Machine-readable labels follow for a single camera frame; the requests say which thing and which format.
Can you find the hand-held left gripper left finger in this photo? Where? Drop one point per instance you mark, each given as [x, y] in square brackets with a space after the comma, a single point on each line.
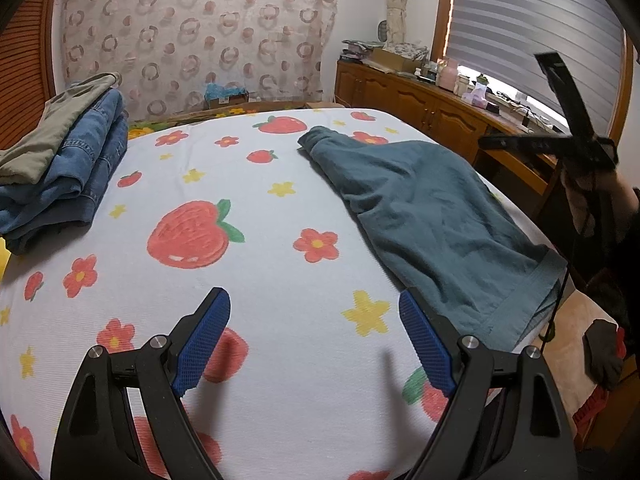
[205, 342]

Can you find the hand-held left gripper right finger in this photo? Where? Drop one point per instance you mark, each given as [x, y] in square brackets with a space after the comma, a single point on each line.
[427, 347]

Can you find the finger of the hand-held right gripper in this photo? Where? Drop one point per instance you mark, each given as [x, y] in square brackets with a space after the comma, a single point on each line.
[565, 95]
[520, 143]

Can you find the teal pants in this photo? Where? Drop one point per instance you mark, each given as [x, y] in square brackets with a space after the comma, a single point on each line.
[425, 210]

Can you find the folded olive pants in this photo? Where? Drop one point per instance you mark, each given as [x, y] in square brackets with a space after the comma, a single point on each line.
[45, 130]

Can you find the pale purple bottle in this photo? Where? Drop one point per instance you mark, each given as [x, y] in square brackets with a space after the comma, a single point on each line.
[479, 94]

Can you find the grey window blind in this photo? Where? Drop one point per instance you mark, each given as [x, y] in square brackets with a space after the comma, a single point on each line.
[525, 25]

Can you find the pink container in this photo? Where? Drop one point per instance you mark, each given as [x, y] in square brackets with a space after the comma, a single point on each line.
[448, 75]

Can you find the wooden cabinet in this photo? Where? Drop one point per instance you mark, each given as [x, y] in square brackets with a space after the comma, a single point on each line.
[400, 95]

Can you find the strawberry printed blanket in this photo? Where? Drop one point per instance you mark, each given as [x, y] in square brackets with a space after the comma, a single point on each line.
[280, 220]

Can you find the flat cardboard box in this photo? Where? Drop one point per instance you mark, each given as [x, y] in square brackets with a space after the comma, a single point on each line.
[395, 60]

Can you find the dark grey cloth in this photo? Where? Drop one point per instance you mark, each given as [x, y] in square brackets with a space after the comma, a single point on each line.
[602, 355]

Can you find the small grey fan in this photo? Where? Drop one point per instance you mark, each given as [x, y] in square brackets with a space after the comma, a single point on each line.
[383, 31]

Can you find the tied lace curtain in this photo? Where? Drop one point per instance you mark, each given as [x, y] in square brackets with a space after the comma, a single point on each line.
[395, 5]

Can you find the pile of folded cloths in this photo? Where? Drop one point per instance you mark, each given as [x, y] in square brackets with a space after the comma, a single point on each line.
[357, 50]

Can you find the yellow plush toy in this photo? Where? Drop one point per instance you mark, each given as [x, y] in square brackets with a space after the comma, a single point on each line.
[4, 260]

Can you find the floral blanket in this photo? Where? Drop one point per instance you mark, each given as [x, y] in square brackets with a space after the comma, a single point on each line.
[150, 129]

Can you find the folded blue jeans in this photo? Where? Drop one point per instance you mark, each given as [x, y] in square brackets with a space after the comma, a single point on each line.
[95, 145]

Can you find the small cardboard box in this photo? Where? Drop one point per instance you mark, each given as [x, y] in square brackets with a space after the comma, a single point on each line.
[232, 101]

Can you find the teal fluffy cloth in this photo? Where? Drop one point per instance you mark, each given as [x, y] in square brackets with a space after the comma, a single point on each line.
[220, 91]

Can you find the wooden louvred wardrobe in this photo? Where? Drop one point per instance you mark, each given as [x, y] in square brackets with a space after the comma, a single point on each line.
[25, 75]

